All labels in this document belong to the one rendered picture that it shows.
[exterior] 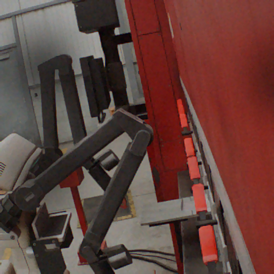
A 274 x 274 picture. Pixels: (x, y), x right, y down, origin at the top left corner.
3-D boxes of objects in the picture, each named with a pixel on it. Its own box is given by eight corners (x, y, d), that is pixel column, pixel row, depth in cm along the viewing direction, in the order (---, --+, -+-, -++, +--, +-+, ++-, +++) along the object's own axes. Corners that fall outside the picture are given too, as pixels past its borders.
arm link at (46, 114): (39, 55, 165) (33, 56, 155) (72, 53, 165) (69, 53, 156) (46, 165, 175) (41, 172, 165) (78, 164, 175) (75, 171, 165)
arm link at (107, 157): (79, 153, 174) (77, 159, 165) (101, 136, 172) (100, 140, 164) (98, 176, 176) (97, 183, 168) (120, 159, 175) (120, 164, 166)
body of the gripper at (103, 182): (119, 181, 177) (107, 168, 176) (118, 189, 167) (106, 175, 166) (107, 191, 178) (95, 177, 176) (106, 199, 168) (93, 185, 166)
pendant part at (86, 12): (104, 125, 305) (81, 8, 287) (139, 117, 305) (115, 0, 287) (99, 140, 256) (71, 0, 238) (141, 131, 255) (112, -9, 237)
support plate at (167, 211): (143, 207, 168) (142, 205, 168) (210, 195, 165) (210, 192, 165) (140, 225, 151) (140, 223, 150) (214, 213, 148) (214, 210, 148)
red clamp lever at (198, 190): (189, 183, 84) (196, 228, 78) (210, 179, 83) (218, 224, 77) (189, 188, 85) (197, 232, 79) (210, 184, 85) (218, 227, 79)
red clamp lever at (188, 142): (181, 137, 122) (187, 166, 117) (196, 134, 122) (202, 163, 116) (183, 141, 124) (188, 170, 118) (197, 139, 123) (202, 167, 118)
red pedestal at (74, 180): (81, 254, 359) (55, 163, 341) (109, 251, 356) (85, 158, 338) (77, 265, 339) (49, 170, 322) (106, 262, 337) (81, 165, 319)
